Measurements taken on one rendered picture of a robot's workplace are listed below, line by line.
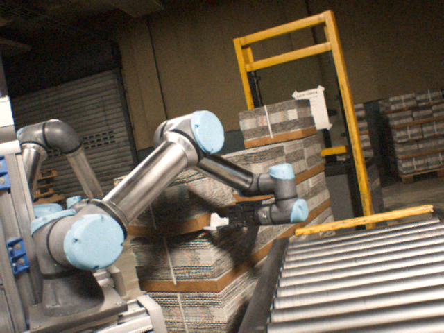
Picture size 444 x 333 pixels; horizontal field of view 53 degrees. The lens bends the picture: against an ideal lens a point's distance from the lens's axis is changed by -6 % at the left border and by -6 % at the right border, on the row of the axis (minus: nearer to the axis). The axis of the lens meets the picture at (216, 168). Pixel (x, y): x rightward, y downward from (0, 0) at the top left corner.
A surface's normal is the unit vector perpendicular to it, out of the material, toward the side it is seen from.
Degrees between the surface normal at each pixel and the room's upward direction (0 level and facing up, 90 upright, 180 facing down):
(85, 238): 94
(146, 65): 90
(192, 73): 90
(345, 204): 90
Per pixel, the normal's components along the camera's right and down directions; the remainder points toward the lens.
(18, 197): 0.39, -0.03
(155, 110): -0.21, 0.10
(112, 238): 0.62, -0.03
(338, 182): -0.49, 0.15
